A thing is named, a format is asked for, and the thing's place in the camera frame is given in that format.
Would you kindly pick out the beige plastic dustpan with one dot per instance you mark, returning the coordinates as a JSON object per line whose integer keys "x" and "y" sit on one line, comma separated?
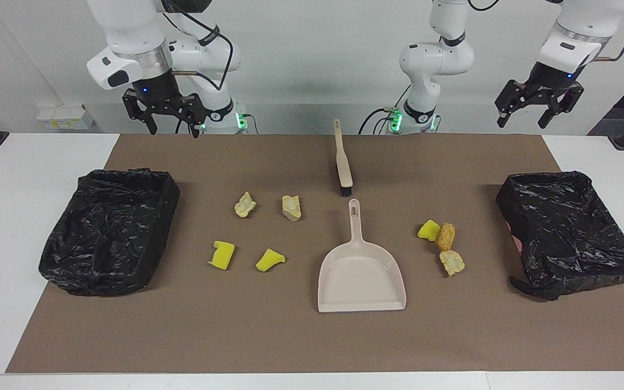
{"x": 361, "y": 276}

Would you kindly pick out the tan crusted bread piece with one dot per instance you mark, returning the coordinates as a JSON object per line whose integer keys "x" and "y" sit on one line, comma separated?
{"x": 291, "y": 208}

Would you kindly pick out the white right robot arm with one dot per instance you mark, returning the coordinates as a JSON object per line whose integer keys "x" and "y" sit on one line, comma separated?
{"x": 128, "y": 32}

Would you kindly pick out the bin lined with black bag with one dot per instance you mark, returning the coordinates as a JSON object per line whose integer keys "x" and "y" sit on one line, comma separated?
{"x": 106, "y": 233}
{"x": 566, "y": 233}

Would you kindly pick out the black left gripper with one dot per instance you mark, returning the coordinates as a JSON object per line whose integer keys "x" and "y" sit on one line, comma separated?
{"x": 554, "y": 80}

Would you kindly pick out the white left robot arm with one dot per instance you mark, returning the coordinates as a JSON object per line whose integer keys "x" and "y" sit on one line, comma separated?
{"x": 431, "y": 59}

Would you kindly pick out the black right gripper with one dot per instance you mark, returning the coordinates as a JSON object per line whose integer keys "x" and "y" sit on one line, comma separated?
{"x": 156, "y": 88}

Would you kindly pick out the pale bread chunk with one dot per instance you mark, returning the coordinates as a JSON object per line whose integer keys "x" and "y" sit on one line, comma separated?
{"x": 452, "y": 262}

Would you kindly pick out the beige hand brush black bristles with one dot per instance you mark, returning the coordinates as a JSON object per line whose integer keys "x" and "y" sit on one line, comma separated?
{"x": 340, "y": 157}

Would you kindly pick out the brown table mat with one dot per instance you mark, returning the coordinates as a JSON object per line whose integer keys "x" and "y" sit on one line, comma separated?
{"x": 290, "y": 336}

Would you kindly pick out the yellow sponge piece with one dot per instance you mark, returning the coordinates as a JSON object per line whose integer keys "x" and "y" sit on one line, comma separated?
{"x": 222, "y": 255}
{"x": 268, "y": 261}
{"x": 427, "y": 231}

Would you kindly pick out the brown bread roll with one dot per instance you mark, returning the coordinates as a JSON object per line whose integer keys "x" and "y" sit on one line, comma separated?
{"x": 445, "y": 236}

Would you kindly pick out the pale bread piece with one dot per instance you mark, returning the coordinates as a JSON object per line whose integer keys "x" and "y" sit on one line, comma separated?
{"x": 245, "y": 205}

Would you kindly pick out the white wall socket strip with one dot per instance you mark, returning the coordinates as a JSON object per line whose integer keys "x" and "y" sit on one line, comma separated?
{"x": 65, "y": 118}

